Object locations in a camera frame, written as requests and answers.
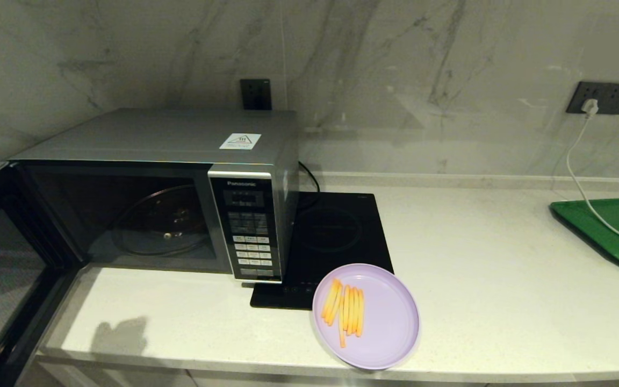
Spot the purple round plate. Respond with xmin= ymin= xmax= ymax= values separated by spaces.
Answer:
xmin=312 ymin=263 xmax=421 ymax=370

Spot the dark glass microwave door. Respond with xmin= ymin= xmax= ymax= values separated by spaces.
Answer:
xmin=0 ymin=161 xmax=82 ymax=387

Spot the silver Panasonic microwave oven body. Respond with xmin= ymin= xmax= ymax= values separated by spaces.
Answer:
xmin=9 ymin=107 xmax=300 ymax=283

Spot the black induction cooktop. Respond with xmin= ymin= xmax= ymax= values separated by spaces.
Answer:
xmin=250 ymin=192 xmax=394 ymax=311

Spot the white warning sticker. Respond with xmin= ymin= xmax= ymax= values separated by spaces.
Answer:
xmin=220 ymin=133 xmax=262 ymax=151

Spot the black cable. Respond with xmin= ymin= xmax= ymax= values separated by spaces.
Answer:
xmin=298 ymin=161 xmax=321 ymax=194

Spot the small black wall socket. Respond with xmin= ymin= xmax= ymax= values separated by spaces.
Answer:
xmin=240 ymin=78 xmax=273 ymax=111

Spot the white power cable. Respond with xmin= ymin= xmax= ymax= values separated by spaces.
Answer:
xmin=565 ymin=115 xmax=619 ymax=247

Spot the wide black wall socket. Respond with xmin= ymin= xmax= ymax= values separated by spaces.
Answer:
xmin=566 ymin=81 xmax=619 ymax=115

